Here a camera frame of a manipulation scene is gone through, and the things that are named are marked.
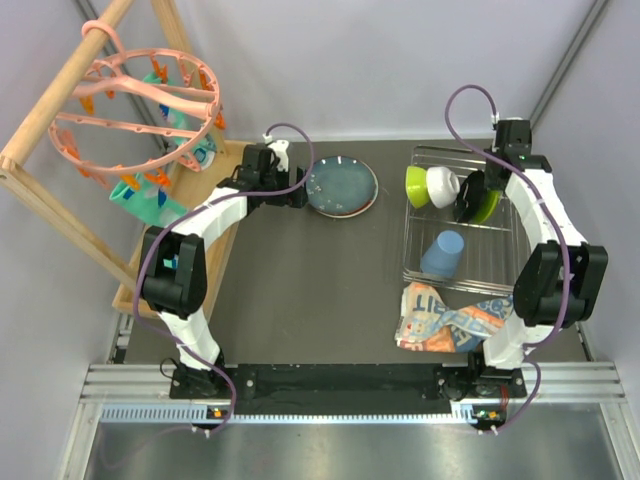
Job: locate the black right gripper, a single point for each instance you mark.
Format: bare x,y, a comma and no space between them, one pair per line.
491,184

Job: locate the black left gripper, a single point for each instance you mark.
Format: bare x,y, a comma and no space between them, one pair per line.
295,199

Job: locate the lime green plate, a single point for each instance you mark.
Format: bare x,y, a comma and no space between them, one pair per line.
487,207

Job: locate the red teal floral plate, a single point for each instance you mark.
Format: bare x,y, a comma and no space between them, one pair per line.
343,204

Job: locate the dark blue speckled plate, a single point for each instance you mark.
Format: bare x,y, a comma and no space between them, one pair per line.
338,173

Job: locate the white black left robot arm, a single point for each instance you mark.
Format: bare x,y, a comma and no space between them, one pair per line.
174,271

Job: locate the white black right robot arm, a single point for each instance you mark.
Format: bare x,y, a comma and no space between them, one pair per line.
561,279

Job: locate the printed dish towel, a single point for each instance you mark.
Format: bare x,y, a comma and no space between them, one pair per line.
427,324

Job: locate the teal patterned sock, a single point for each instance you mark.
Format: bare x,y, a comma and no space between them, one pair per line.
149,203
203,154

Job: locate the white bowl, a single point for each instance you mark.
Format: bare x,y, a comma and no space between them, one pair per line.
443,186

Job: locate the wooden tray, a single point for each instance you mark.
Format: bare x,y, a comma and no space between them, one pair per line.
191,189

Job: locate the lime green bowl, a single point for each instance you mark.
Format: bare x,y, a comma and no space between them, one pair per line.
416,186

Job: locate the light blue cup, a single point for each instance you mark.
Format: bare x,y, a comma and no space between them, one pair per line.
443,256

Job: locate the pink round clip hanger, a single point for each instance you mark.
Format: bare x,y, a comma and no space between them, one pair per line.
112,95

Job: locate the wire dish rack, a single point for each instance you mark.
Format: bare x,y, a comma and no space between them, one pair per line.
495,252

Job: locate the aluminium frame rail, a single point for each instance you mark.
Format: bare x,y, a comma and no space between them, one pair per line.
135,422

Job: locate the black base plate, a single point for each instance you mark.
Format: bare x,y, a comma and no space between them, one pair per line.
364,389

